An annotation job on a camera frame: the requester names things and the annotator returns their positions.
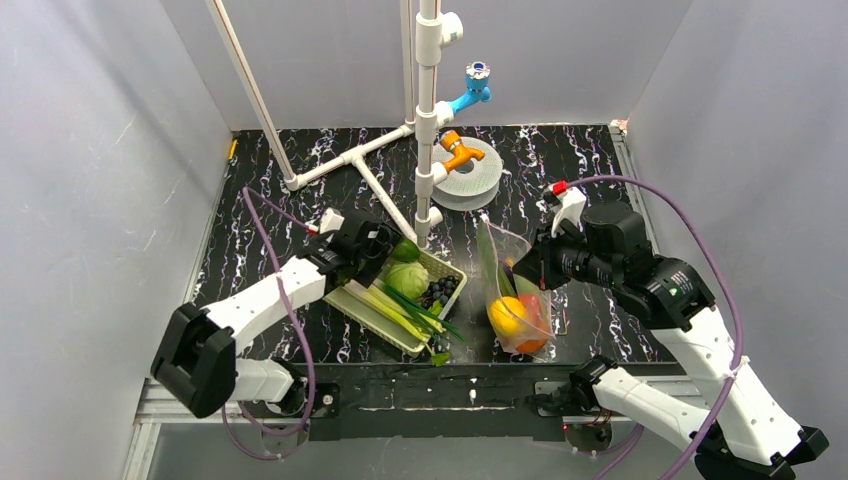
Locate blue toy faucet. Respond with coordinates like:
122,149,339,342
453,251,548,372
449,61,492,115

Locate orange toy fruit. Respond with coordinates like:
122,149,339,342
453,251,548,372
515,337,550,355

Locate grey filament spool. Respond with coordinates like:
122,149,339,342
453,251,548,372
431,136,503,212

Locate pale green plastic basket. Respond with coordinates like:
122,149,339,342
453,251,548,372
324,248,466,357

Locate dark toy grapes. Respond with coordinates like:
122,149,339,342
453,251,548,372
421,275,458,309

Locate clear zip top bag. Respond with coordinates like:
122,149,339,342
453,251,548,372
475,214,555,355

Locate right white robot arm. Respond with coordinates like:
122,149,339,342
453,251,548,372
512,202,829,479

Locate orange toy faucet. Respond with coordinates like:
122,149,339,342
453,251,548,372
439,130,485,174

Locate green toy bitter gourd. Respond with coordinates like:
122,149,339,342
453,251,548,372
476,229,517,301

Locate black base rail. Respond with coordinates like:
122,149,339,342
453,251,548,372
242,361,684,443

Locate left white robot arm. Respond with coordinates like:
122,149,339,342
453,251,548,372
150,209,403,418

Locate orange green toy mango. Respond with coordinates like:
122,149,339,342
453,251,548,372
390,238,421,263

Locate green toy cabbage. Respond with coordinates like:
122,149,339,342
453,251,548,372
385,262,430,300

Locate purple toy eggplant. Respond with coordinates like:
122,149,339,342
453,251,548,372
500,261,515,286

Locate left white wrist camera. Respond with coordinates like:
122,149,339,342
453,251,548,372
307,208,345,235

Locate green toy scallions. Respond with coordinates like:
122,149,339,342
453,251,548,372
344,281,467,367

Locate white pvc pipe frame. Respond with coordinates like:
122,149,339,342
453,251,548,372
205,1,463,248

